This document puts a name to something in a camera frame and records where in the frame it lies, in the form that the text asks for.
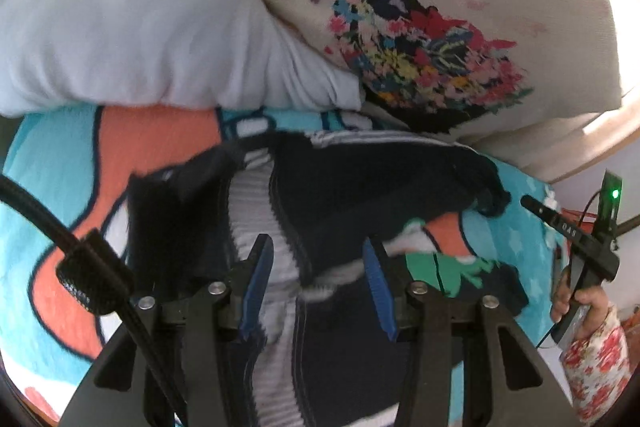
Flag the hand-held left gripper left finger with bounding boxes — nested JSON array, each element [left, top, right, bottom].
[[93, 234, 275, 427]]

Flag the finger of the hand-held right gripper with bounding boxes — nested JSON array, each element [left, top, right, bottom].
[[520, 194, 603, 253]]

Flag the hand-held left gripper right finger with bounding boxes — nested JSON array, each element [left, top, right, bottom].
[[362, 237, 545, 427]]

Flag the navy and grey striped pants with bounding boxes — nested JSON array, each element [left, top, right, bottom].
[[125, 129, 531, 427]]

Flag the person's right forearm floral sleeve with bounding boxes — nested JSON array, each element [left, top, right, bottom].
[[559, 304, 634, 424]]

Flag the person's right hand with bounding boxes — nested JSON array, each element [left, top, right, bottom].
[[550, 267, 610, 339]]

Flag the cream floral print pillow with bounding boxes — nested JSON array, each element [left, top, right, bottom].
[[247, 0, 626, 142]]

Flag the teal and orange printed blanket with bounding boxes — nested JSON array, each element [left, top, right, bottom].
[[0, 104, 573, 425]]

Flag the plain white pillow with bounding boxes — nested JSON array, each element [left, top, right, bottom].
[[0, 0, 368, 118]]

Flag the thin black cable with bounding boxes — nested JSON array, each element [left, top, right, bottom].
[[536, 189, 607, 350]]

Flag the thick black cable with strap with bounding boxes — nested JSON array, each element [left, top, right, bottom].
[[0, 176, 188, 427]]

